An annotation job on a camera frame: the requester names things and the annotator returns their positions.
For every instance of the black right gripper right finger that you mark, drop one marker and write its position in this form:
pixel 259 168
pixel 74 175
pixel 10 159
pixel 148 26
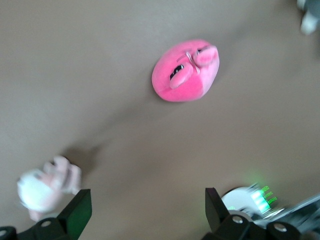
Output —
pixel 215 210

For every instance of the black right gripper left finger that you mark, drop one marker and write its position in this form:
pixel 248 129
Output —
pixel 75 212

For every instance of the bright pink round plush toy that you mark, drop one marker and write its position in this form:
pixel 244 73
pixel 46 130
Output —
pixel 180 90

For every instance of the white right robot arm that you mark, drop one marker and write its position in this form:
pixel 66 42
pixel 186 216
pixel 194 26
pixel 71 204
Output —
pixel 237 197

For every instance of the grey husky plush toy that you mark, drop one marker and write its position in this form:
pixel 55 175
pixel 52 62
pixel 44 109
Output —
pixel 311 20

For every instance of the pale pink dog plush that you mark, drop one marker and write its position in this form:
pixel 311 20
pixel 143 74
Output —
pixel 37 192

